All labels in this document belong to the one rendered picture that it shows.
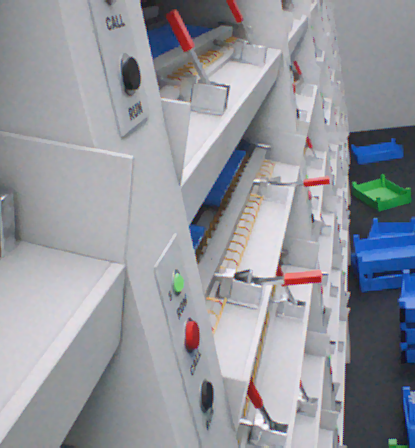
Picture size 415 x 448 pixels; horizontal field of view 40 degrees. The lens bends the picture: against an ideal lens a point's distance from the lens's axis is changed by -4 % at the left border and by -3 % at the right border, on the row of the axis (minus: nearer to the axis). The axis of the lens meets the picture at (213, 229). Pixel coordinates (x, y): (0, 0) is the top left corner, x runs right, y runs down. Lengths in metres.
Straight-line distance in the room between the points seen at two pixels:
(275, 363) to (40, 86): 0.61
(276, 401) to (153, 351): 0.47
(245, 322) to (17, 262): 0.32
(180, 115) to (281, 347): 0.55
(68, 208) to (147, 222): 0.05
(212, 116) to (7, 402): 0.35
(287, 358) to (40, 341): 0.62
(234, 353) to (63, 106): 0.32
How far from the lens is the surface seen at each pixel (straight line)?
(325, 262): 1.46
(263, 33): 0.93
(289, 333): 0.86
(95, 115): 0.25
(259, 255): 0.66
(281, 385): 0.77
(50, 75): 0.25
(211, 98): 0.50
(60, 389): 0.22
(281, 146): 0.96
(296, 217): 1.00
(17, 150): 0.26
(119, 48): 0.28
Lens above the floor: 1.22
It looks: 22 degrees down
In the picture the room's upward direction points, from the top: 12 degrees counter-clockwise
